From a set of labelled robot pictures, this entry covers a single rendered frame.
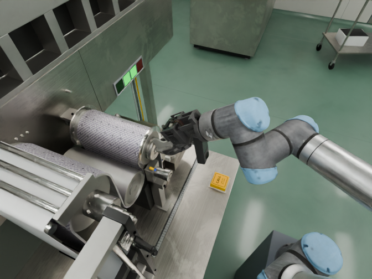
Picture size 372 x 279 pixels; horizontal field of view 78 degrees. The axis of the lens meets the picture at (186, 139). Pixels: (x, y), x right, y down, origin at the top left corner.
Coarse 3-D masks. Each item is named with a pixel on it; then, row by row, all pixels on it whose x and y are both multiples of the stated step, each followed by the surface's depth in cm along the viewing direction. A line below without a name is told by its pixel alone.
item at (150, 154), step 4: (152, 140) 73; (148, 144) 72; (152, 144) 72; (148, 148) 72; (152, 148) 72; (148, 152) 72; (152, 152) 73; (156, 152) 76; (148, 156) 72; (152, 156) 74; (156, 156) 77
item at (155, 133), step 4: (84, 112) 78; (80, 116) 76; (76, 120) 76; (76, 124) 76; (76, 128) 76; (76, 132) 77; (152, 132) 73; (156, 132) 76; (76, 136) 78; (148, 136) 71; (152, 136) 74; (156, 136) 77; (148, 140) 72; (144, 144) 70; (144, 148) 71; (144, 152) 72; (144, 156) 72; (144, 160) 73; (148, 160) 77
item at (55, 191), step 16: (0, 144) 50; (0, 160) 48; (16, 160) 50; (32, 160) 48; (0, 176) 47; (16, 176) 47; (32, 176) 45; (48, 176) 47; (64, 176) 47; (80, 176) 45; (0, 192) 45; (16, 192) 43; (32, 192) 45; (48, 192) 45; (64, 192) 43; (80, 192) 43; (32, 208) 43; (48, 208) 41; (64, 208) 41; (64, 224) 42
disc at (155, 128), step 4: (152, 128) 72; (156, 128) 75; (148, 132) 70; (144, 136) 69; (160, 136) 81; (144, 140) 69; (140, 148) 68; (140, 152) 69; (140, 156) 70; (140, 160) 71; (140, 164) 72; (144, 164) 75; (144, 168) 76
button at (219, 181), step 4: (216, 172) 107; (216, 176) 106; (220, 176) 106; (224, 176) 106; (228, 176) 106; (212, 180) 104; (216, 180) 104; (220, 180) 104; (224, 180) 104; (228, 180) 106; (212, 184) 103; (216, 184) 103; (220, 184) 103; (224, 184) 103; (216, 188) 104; (220, 188) 103; (224, 188) 102
